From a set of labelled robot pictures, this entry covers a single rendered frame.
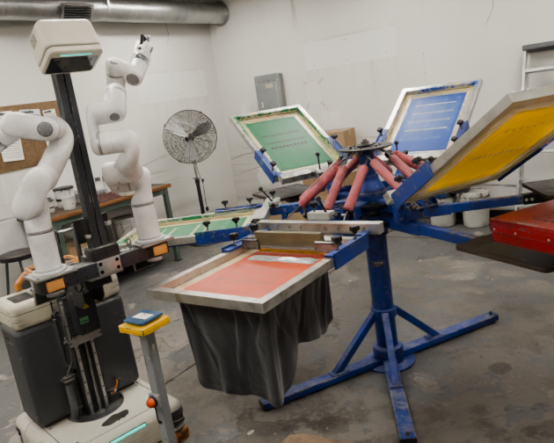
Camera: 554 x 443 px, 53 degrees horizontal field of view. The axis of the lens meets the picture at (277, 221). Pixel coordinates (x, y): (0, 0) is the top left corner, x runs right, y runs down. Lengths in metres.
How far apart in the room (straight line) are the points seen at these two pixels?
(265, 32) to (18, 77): 3.07
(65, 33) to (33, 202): 0.60
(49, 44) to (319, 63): 5.21
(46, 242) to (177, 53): 5.55
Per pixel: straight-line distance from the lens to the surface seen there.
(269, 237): 2.56
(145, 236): 2.43
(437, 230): 2.78
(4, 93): 6.04
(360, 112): 6.85
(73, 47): 2.18
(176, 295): 2.18
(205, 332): 2.29
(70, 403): 2.97
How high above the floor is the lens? 1.66
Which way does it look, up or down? 13 degrees down
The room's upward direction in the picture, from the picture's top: 9 degrees counter-clockwise
